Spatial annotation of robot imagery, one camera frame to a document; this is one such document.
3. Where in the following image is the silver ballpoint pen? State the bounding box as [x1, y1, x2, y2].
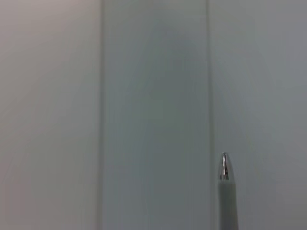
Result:
[218, 152, 239, 230]

